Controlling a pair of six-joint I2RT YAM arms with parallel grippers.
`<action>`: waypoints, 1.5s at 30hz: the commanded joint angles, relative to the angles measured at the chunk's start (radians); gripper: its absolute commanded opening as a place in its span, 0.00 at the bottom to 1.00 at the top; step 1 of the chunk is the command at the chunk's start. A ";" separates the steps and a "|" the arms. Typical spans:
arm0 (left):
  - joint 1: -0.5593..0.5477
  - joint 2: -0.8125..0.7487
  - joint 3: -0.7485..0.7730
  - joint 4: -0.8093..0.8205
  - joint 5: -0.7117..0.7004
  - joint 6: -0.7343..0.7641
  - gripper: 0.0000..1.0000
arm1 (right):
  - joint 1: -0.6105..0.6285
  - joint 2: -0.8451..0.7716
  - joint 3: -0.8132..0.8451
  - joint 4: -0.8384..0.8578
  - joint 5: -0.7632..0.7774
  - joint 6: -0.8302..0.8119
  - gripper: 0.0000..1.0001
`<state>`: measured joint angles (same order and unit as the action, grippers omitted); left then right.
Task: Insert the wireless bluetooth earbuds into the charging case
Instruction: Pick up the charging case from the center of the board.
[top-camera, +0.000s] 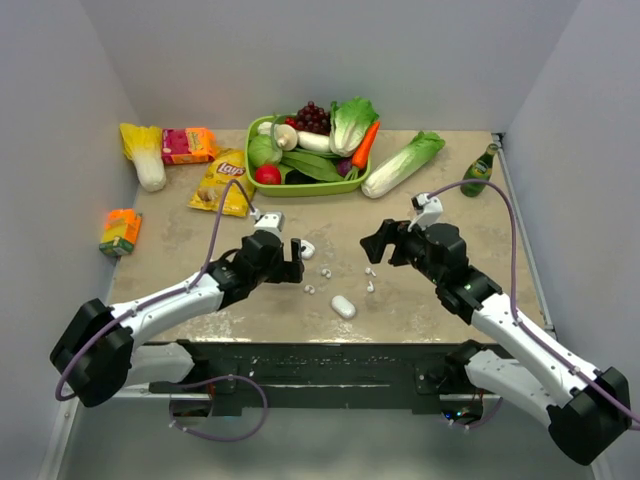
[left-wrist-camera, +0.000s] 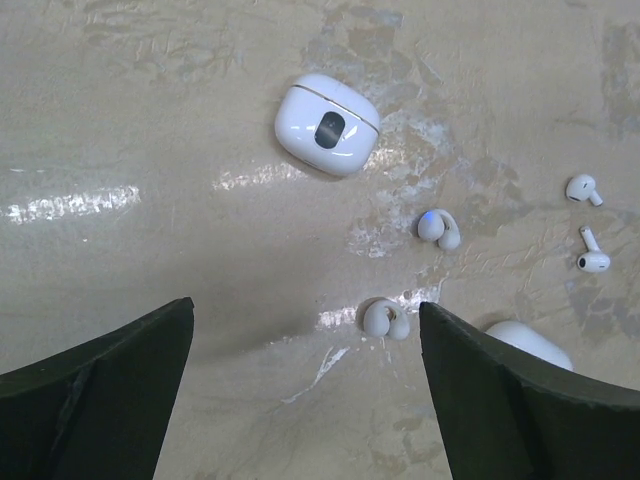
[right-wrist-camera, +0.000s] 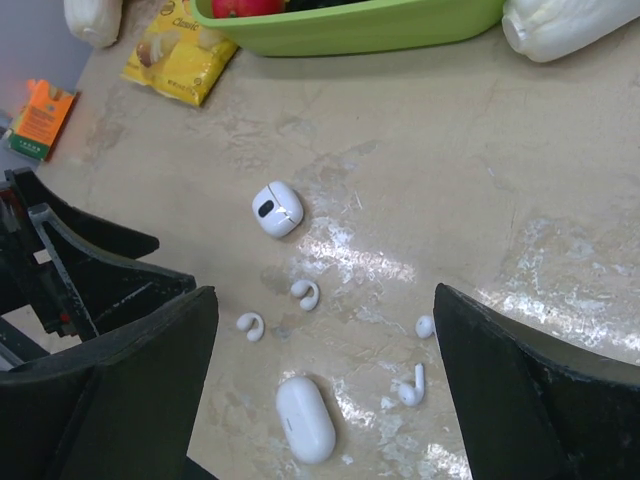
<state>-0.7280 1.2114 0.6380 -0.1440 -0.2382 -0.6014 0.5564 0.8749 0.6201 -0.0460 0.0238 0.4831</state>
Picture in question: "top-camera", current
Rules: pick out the toy white radish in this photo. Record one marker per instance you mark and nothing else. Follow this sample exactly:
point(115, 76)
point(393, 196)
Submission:
point(314, 142)

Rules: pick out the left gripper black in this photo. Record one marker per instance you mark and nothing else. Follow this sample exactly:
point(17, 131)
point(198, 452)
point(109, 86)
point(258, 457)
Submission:
point(288, 271)

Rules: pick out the orange green small carton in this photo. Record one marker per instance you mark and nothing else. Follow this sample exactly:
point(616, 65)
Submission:
point(120, 232)

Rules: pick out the toy mushroom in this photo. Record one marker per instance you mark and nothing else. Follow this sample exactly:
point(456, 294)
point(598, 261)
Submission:
point(286, 137)

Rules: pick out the yellow Lays chips bag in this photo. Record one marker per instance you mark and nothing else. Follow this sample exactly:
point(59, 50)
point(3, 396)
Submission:
point(228, 165)

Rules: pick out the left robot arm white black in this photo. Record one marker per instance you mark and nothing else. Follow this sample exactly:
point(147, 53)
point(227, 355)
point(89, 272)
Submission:
point(103, 348)

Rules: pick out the toy red tomato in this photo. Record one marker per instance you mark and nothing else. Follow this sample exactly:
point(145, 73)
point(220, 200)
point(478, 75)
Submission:
point(268, 174)

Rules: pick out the toy orange carrot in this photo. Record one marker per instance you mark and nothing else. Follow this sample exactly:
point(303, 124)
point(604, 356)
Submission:
point(359, 159)

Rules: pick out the closed white oval case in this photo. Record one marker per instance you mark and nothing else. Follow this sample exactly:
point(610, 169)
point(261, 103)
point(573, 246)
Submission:
point(343, 307)

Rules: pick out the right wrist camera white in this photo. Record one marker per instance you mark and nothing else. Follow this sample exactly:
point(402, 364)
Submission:
point(427, 210)

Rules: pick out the toy purple grapes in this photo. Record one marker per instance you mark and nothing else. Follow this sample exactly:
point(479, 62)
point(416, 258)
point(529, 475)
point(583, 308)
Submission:
point(311, 118)

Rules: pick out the green glass bottle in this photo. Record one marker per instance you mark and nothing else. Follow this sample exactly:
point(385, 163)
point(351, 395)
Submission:
point(480, 169)

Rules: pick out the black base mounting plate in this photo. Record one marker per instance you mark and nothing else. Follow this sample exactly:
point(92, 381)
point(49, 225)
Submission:
point(419, 378)

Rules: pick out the white earbud charging case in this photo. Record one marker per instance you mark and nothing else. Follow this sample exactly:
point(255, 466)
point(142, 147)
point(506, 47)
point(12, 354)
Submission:
point(307, 250)

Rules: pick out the toy purple onion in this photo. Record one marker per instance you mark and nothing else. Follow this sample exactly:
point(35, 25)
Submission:
point(344, 167)

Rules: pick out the toy cabbage in basket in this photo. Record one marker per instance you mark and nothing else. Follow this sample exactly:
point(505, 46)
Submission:
point(350, 122)

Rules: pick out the green toy napa cabbage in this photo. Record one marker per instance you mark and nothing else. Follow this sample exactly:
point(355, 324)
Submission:
point(408, 160)

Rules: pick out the pink orange snack box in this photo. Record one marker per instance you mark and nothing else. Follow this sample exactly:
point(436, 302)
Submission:
point(194, 145)

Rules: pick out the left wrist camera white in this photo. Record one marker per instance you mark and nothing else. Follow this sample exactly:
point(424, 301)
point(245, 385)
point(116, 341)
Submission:
point(271, 222)

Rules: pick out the toy green leaf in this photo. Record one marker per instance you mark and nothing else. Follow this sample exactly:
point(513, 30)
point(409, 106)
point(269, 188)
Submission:
point(316, 167)

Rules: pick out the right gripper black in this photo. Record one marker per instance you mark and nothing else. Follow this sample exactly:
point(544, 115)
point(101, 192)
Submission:
point(395, 233)

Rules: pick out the yellow white toy cabbage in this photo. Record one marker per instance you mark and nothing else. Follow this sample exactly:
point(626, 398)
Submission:
point(142, 146)

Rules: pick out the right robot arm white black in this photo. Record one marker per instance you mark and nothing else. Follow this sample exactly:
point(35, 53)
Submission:
point(584, 409)

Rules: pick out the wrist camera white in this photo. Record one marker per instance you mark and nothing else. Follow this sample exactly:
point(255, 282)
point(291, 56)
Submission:
point(271, 222)
point(427, 210)

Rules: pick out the green plastic basket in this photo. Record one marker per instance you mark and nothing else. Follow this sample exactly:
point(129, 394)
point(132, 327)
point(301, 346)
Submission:
point(298, 190)

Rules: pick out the toy round green cabbage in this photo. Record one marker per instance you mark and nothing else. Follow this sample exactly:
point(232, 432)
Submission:
point(262, 152)

